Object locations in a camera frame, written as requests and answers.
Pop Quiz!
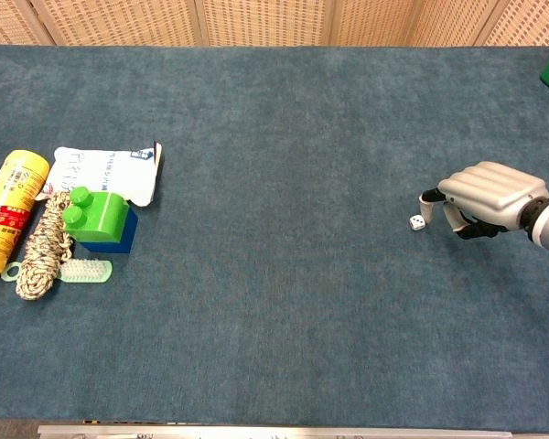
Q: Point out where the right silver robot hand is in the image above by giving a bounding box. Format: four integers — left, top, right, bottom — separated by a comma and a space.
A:
418, 160, 549, 241

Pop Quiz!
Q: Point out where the teal table cloth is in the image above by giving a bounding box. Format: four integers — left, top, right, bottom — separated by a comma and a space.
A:
0, 43, 549, 434

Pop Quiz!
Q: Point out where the woven rattan folding screen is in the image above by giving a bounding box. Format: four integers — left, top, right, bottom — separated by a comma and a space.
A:
0, 0, 549, 48

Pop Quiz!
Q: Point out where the blue toy building block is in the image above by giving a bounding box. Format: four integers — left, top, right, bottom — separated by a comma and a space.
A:
78, 198, 139, 255

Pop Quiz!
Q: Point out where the white printed plastic pouch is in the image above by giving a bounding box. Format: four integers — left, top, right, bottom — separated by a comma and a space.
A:
36, 141, 163, 209

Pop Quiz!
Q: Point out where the green toy building block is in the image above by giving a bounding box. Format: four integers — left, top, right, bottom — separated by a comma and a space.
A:
61, 187, 131, 243

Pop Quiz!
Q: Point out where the light green scrub brush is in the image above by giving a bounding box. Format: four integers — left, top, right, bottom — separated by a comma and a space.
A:
0, 258, 113, 285

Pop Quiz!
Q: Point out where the yellow cylindrical canister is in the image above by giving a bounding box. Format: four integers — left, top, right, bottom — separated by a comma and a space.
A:
0, 149, 51, 281

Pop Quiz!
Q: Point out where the silver metal table rail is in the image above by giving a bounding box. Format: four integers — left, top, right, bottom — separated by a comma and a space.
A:
37, 423, 513, 439

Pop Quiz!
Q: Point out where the coiled speckled rope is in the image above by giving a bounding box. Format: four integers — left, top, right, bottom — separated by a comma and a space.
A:
15, 190, 75, 302

